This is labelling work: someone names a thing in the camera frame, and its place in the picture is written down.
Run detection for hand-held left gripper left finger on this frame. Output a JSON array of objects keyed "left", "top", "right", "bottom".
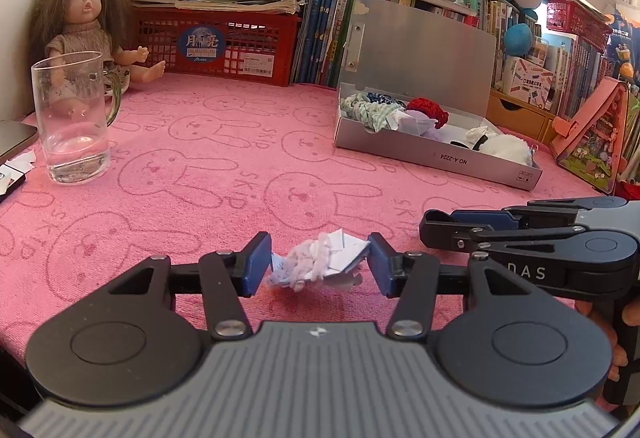
[{"left": 107, "top": 232, "right": 274, "bottom": 340}]

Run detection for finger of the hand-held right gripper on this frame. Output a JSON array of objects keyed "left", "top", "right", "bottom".
[
  {"left": 450, "top": 197, "right": 628, "bottom": 231},
  {"left": 419, "top": 210, "right": 590, "bottom": 259}
]

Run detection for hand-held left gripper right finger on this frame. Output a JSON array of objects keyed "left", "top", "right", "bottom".
[{"left": 367, "top": 233, "right": 532, "bottom": 340}]

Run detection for white paper scrap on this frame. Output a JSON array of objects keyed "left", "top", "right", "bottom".
[{"left": 267, "top": 228, "right": 372, "bottom": 293}]

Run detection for white fluffy scrunchie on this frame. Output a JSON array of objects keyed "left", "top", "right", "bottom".
[{"left": 467, "top": 133, "right": 538, "bottom": 166}]

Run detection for white tissue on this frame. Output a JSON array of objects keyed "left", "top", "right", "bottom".
[{"left": 465, "top": 125, "right": 501, "bottom": 141}]

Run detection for red knitted hat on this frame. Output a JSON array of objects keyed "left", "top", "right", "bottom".
[{"left": 406, "top": 96, "right": 449, "bottom": 126}]

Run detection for blue floral cloth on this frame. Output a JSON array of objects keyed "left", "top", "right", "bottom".
[{"left": 362, "top": 91, "right": 408, "bottom": 107}]

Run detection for grey file box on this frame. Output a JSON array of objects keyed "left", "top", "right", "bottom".
[{"left": 334, "top": 0, "right": 543, "bottom": 192}]

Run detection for person's right hand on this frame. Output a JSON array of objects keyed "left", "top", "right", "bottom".
[{"left": 580, "top": 290, "right": 640, "bottom": 414}]

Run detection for pink bunny print towel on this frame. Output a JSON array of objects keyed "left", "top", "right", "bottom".
[{"left": 0, "top": 70, "right": 640, "bottom": 369}]

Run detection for wooden drawer organizer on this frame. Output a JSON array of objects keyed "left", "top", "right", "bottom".
[{"left": 487, "top": 88, "right": 558, "bottom": 143}]

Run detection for pink triangular toy house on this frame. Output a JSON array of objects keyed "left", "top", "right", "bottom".
[{"left": 549, "top": 78, "right": 632, "bottom": 196}]

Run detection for white printed carton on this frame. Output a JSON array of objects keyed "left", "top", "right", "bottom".
[{"left": 502, "top": 55, "right": 556, "bottom": 111}]

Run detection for blue printed box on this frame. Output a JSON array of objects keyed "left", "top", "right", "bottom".
[{"left": 602, "top": 10, "right": 640, "bottom": 81}]

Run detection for small red mesh basket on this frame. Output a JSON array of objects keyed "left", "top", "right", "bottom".
[{"left": 545, "top": 0, "right": 613, "bottom": 38}]

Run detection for clear glass mug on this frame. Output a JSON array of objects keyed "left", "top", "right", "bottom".
[{"left": 31, "top": 52, "right": 123, "bottom": 186}]

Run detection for red basket with blue label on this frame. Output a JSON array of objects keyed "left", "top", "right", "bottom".
[{"left": 127, "top": 6, "right": 303, "bottom": 87}]

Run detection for row of upright books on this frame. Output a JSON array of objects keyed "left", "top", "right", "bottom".
[{"left": 292, "top": 0, "right": 621, "bottom": 119}]

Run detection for dark flat object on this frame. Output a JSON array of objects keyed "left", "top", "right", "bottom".
[{"left": 0, "top": 166, "right": 28, "bottom": 203}]

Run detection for torn white paper pieces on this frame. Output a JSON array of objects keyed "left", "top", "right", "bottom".
[{"left": 0, "top": 150, "right": 36, "bottom": 175}]

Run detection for brown haired doll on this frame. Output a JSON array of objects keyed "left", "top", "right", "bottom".
[{"left": 27, "top": 0, "right": 167, "bottom": 119}]

